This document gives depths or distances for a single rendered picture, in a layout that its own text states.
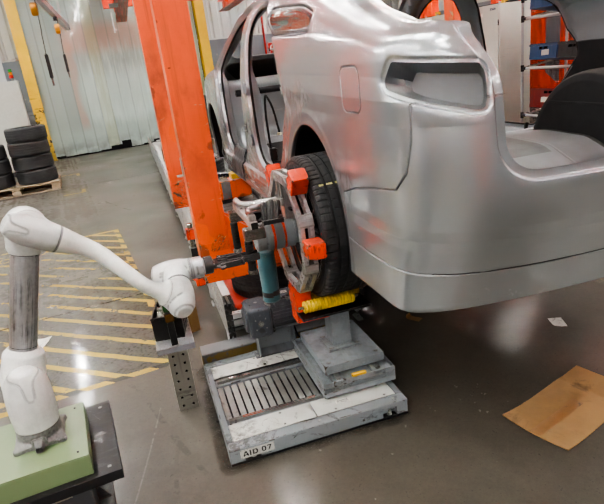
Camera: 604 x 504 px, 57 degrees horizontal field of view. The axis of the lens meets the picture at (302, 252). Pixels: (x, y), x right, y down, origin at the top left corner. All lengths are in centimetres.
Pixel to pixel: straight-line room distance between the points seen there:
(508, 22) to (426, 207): 549
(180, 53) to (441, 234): 163
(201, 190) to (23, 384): 125
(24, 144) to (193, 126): 780
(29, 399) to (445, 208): 156
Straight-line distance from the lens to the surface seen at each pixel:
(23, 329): 237
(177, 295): 215
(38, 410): 225
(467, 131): 161
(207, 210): 290
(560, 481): 242
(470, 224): 167
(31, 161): 1052
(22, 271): 231
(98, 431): 244
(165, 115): 475
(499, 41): 696
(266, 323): 292
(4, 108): 1320
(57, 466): 220
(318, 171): 237
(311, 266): 234
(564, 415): 273
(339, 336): 277
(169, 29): 282
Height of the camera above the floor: 158
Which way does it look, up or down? 19 degrees down
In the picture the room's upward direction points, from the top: 7 degrees counter-clockwise
